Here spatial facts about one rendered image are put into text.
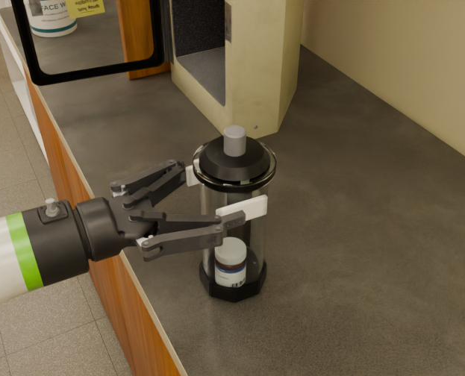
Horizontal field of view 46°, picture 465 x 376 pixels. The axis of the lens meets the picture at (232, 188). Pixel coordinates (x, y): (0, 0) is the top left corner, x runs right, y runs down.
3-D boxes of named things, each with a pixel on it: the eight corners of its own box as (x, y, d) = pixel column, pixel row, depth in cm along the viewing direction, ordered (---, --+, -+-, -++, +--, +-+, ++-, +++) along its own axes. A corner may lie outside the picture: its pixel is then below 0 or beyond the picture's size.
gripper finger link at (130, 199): (132, 229, 69) (124, 224, 70) (187, 184, 76) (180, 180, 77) (128, 206, 67) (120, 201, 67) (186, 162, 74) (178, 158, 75)
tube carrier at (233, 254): (247, 239, 89) (251, 128, 76) (281, 284, 82) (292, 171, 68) (186, 259, 85) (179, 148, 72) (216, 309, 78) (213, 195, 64)
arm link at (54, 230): (35, 256, 70) (50, 306, 64) (13, 185, 63) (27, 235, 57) (81, 241, 72) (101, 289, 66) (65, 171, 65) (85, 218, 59)
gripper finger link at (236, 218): (205, 220, 67) (215, 236, 65) (242, 209, 68) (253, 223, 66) (205, 229, 68) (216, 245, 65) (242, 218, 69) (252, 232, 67)
